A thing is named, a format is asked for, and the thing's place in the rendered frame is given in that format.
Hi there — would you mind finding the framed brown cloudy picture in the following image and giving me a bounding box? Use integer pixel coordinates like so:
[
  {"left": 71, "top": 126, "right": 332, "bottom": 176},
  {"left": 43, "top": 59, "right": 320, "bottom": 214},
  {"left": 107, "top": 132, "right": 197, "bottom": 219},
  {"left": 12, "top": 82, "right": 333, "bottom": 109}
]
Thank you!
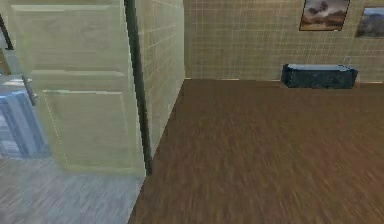
[{"left": 298, "top": 0, "right": 351, "bottom": 32}]

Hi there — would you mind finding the cream panelled room door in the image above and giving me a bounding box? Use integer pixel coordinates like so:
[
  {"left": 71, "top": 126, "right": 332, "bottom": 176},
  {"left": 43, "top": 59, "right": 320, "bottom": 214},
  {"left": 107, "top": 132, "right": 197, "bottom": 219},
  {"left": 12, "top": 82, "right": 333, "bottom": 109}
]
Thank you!
[{"left": 6, "top": 0, "right": 147, "bottom": 177}]

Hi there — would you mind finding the framed blue grey picture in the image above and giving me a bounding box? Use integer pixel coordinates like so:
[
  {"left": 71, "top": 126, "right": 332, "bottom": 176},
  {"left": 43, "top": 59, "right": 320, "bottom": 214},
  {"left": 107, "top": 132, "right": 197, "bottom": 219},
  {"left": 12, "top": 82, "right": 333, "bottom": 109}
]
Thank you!
[{"left": 354, "top": 7, "right": 384, "bottom": 39}]

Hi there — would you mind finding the blue grey cloth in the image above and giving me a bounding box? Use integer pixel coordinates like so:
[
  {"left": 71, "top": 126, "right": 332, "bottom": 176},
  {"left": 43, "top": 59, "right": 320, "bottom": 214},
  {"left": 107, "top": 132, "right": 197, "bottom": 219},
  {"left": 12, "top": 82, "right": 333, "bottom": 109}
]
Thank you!
[{"left": 0, "top": 90, "right": 51, "bottom": 159}]

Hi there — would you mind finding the dark blue low box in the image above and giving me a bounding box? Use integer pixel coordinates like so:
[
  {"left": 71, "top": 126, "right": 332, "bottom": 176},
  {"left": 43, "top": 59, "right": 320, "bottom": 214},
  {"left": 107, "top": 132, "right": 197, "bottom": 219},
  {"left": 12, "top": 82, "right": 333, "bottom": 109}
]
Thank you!
[{"left": 280, "top": 63, "right": 359, "bottom": 90}]

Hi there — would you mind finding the grey door handle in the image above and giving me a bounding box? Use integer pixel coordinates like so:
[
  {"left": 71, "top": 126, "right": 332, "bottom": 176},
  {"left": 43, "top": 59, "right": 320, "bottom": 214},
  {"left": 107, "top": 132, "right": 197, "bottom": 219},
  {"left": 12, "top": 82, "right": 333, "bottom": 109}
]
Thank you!
[{"left": 21, "top": 74, "right": 38, "bottom": 107}]

